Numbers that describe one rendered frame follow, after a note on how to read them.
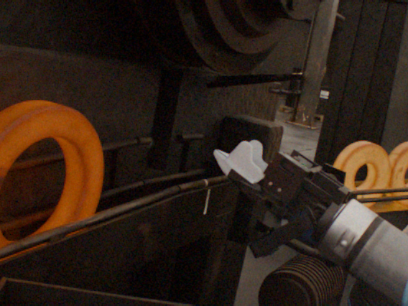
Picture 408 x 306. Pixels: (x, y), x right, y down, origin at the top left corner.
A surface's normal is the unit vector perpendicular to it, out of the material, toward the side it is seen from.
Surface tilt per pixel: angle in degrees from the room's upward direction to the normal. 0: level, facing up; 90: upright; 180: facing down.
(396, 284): 97
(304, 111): 90
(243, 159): 89
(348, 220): 56
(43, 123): 90
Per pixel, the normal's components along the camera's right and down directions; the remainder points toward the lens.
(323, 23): -0.48, 0.07
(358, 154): 0.43, 0.25
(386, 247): -0.17, -0.39
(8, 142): 0.86, 0.25
